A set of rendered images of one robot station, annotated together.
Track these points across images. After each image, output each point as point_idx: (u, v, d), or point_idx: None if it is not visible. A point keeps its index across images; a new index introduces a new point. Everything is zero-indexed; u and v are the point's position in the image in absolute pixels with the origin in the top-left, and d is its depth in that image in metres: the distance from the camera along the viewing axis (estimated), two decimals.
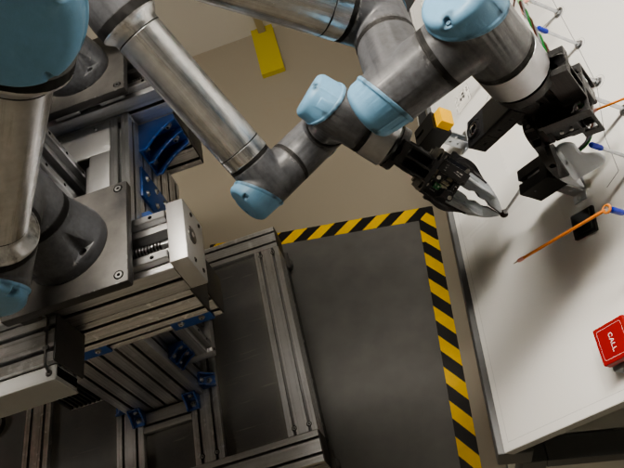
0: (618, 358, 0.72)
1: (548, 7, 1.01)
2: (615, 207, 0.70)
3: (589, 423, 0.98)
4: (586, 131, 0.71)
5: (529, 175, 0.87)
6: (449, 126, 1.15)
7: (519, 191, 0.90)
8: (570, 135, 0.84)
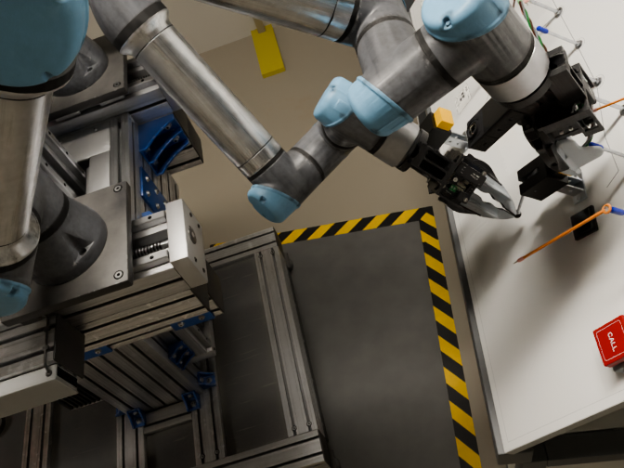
0: (618, 358, 0.72)
1: (548, 7, 1.01)
2: (615, 207, 0.70)
3: (589, 423, 0.98)
4: (586, 131, 0.71)
5: (528, 175, 0.87)
6: (449, 126, 1.15)
7: None
8: None
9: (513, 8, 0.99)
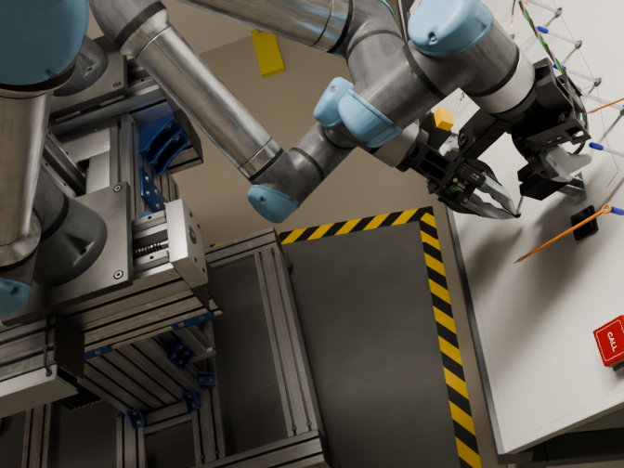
0: (618, 358, 0.72)
1: (548, 7, 1.01)
2: (615, 207, 0.70)
3: (589, 423, 0.98)
4: (573, 139, 0.73)
5: (528, 175, 0.87)
6: (449, 126, 1.15)
7: None
8: None
9: (513, 8, 0.99)
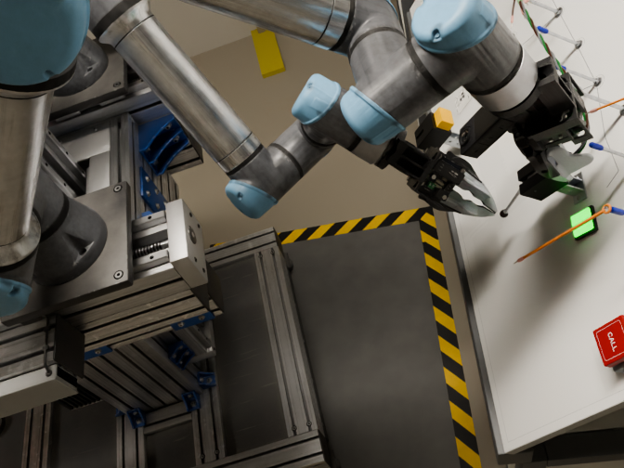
0: (618, 358, 0.72)
1: (548, 7, 1.01)
2: (615, 207, 0.70)
3: (589, 423, 0.98)
4: (575, 139, 0.73)
5: (529, 175, 0.87)
6: (449, 126, 1.15)
7: (519, 191, 0.90)
8: None
9: (513, 8, 0.99)
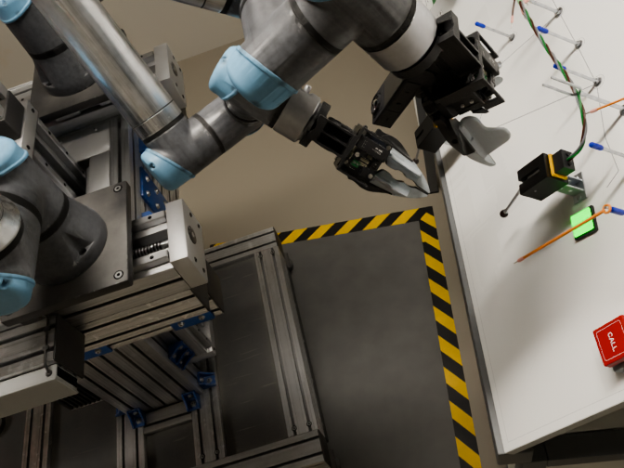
0: (618, 358, 0.72)
1: (548, 7, 1.01)
2: (615, 207, 0.70)
3: (589, 423, 0.98)
4: (486, 103, 0.68)
5: (529, 175, 0.87)
6: None
7: (519, 191, 0.90)
8: (485, 111, 0.80)
9: (513, 8, 0.99)
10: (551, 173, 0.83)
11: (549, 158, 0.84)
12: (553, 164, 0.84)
